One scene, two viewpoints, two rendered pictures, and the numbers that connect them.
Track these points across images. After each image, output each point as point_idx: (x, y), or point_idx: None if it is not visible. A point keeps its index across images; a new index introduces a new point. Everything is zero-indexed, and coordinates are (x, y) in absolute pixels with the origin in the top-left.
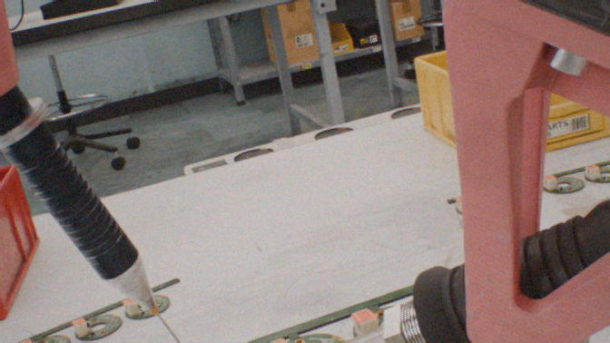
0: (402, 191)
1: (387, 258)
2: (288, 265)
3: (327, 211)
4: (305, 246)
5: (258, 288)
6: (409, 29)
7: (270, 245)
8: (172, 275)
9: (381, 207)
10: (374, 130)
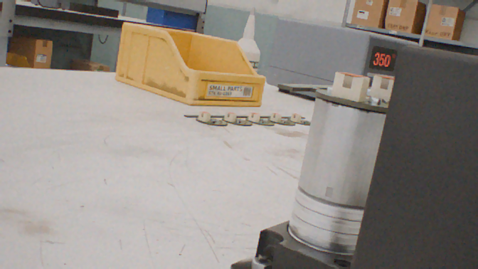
0: (139, 106)
1: (174, 136)
2: (85, 128)
3: (84, 105)
4: (88, 120)
5: (72, 137)
6: None
7: (50, 115)
8: None
9: (131, 110)
10: (70, 72)
